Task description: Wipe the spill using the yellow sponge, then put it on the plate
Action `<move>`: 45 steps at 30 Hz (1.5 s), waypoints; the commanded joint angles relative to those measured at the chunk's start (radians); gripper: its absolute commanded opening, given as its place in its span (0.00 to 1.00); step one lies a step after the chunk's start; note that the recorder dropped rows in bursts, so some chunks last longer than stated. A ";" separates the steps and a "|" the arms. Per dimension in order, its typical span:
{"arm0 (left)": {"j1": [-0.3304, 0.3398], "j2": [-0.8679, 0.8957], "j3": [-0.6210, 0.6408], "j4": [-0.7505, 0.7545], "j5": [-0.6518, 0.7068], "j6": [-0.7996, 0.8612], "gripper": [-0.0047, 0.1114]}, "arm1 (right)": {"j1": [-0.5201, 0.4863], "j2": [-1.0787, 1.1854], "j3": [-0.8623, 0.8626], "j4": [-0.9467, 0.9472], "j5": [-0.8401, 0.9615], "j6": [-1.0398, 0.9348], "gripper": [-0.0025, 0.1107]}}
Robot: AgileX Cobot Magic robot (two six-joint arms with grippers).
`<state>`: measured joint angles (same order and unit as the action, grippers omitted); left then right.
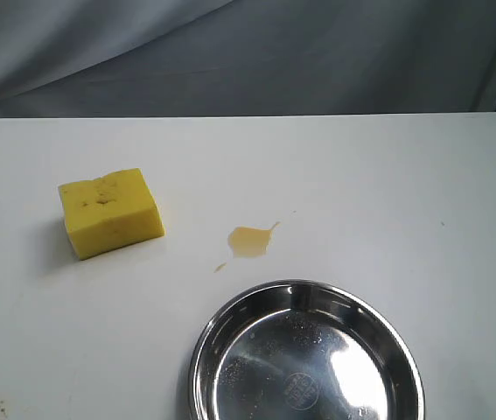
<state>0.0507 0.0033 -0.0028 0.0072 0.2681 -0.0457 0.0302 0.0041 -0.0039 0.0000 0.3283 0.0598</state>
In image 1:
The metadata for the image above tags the stainless steel round dish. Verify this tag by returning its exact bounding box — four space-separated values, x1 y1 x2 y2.
187 279 426 419

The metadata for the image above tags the grey fabric backdrop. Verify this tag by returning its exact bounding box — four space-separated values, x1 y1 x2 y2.
0 1 496 118

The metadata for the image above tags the yellow sponge block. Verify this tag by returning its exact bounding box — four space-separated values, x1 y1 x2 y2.
58 168 164 260

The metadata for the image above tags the orange liquid spill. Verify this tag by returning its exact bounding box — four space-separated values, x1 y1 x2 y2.
213 221 281 273

